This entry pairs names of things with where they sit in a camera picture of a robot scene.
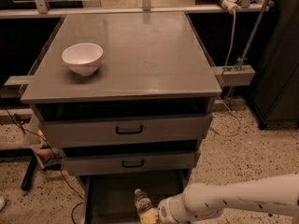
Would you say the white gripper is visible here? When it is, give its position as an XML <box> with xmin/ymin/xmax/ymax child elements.
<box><xmin>140</xmin><ymin>194</ymin><xmax>194</xmax><ymax>224</ymax></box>

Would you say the clear plastic water bottle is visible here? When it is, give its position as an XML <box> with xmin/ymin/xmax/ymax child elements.
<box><xmin>134</xmin><ymin>189</ymin><xmax>152</xmax><ymax>217</ymax></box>

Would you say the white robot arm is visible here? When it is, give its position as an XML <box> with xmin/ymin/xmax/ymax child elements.
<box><xmin>135</xmin><ymin>173</ymin><xmax>299</xmax><ymax>224</ymax></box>

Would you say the bottom open drawer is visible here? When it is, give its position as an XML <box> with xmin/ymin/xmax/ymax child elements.
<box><xmin>80</xmin><ymin>170</ymin><xmax>187</xmax><ymax>224</ymax></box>

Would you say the middle grey drawer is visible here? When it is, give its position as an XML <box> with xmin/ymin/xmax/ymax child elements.
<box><xmin>63</xmin><ymin>151</ymin><xmax>200</xmax><ymax>175</ymax></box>

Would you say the grey drawer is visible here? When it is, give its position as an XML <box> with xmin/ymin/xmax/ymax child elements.
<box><xmin>41</xmin><ymin>114</ymin><xmax>211</xmax><ymax>147</ymax></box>
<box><xmin>63</xmin><ymin>151</ymin><xmax>200</xmax><ymax>175</ymax></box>

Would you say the top grey drawer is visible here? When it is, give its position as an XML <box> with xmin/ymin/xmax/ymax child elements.
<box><xmin>41</xmin><ymin>114</ymin><xmax>211</xmax><ymax>147</ymax></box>

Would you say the grey drawer cabinet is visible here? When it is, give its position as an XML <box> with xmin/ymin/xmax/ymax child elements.
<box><xmin>20</xmin><ymin>11</ymin><xmax>222</xmax><ymax>224</ymax></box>

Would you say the black cylinder on floor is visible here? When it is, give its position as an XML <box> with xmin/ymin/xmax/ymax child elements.
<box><xmin>21</xmin><ymin>157</ymin><xmax>37</xmax><ymax>191</ymax></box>

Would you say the white bowl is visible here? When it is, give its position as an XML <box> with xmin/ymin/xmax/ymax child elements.
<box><xmin>62</xmin><ymin>43</ymin><xmax>104</xmax><ymax>76</ymax></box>

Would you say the grey metal bracket block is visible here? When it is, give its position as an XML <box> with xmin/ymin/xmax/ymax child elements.
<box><xmin>212</xmin><ymin>65</ymin><xmax>255</xmax><ymax>88</ymax></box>

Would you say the black floor cable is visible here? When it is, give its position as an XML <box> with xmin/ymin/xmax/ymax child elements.
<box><xmin>0</xmin><ymin>105</ymin><xmax>85</xmax><ymax>224</ymax></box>

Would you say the white cable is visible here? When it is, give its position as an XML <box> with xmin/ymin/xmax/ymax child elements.
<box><xmin>208</xmin><ymin>8</ymin><xmax>243</xmax><ymax>138</ymax></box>

